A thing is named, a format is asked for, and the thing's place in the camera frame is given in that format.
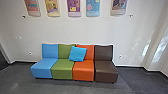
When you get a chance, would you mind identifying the blue cushion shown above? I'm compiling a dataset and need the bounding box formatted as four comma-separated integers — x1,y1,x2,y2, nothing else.
68,45,88,63

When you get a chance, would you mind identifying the orange sofa seat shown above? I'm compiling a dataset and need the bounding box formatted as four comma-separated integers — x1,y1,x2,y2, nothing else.
72,44,96,83

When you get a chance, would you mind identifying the green sofa seat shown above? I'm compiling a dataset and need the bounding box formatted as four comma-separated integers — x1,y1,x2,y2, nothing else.
50,43,78,81

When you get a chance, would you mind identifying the blue sofa seat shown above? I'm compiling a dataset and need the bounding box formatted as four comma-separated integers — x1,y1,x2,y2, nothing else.
30,43,60,80

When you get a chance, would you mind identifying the light blue wall poster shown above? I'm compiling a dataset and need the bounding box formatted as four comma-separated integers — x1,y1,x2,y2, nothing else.
85,0,102,18

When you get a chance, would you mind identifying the purple wall poster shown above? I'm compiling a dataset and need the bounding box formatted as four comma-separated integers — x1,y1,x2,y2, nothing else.
66,0,83,18

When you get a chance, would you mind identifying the yellow wall poster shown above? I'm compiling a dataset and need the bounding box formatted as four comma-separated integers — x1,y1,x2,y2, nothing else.
44,0,62,18

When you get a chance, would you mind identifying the pink and navy wall poster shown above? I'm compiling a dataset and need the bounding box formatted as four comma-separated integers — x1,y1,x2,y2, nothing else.
110,0,129,17

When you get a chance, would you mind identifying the orange and blue wall poster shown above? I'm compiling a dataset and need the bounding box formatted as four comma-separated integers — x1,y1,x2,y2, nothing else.
23,0,42,18

